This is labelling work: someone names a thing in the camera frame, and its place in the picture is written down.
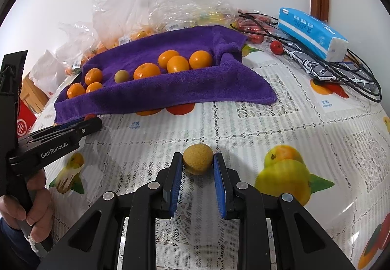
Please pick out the person's left hand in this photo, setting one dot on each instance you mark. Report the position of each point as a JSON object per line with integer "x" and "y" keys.
{"x": 39, "y": 215}

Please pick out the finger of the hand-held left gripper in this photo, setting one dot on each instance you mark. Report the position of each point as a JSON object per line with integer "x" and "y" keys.
{"x": 88, "y": 127}
{"x": 65, "y": 126}

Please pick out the purple towel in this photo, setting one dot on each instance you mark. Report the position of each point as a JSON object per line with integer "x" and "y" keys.
{"x": 182, "y": 87}

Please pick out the red cherry tomato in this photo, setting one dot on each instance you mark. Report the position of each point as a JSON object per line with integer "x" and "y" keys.
{"x": 276, "y": 47}

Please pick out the white lace printed tablecloth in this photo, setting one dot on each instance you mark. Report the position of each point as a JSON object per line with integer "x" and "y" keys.
{"x": 274, "y": 136}

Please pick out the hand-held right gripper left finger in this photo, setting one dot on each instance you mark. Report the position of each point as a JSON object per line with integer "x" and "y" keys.
{"x": 175, "y": 184}

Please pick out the small orange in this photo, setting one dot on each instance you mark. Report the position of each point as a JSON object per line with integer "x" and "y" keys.
{"x": 200, "y": 59}

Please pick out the large orange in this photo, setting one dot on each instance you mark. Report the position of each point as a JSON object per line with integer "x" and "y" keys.
{"x": 147, "y": 71}

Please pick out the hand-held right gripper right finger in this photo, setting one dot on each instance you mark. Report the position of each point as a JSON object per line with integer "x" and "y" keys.
{"x": 220, "y": 184}

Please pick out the white plastic bag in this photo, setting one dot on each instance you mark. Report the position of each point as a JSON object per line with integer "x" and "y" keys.
{"x": 45, "y": 66}

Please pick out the red box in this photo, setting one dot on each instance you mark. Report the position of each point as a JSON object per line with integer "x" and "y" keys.
{"x": 24, "y": 123}

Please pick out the patterned grey pouch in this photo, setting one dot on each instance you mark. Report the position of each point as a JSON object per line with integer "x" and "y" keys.
{"x": 320, "y": 70}

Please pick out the orange with green stem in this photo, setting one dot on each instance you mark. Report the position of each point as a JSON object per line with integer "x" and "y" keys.
{"x": 93, "y": 76}

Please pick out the clear bag of red produce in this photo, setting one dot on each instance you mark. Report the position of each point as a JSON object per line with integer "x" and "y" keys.
{"x": 253, "y": 26}

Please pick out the round brown kiwi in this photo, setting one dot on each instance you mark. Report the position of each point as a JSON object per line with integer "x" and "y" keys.
{"x": 121, "y": 76}
{"x": 197, "y": 162}

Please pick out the blue and white tissue pack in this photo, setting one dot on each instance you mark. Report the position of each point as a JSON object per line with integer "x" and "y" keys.
{"x": 307, "y": 32}

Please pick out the clear plastic bag of oranges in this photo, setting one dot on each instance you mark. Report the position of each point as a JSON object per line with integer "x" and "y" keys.
{"x": 122, "y": 5}
{"x": 76, "y": 44}

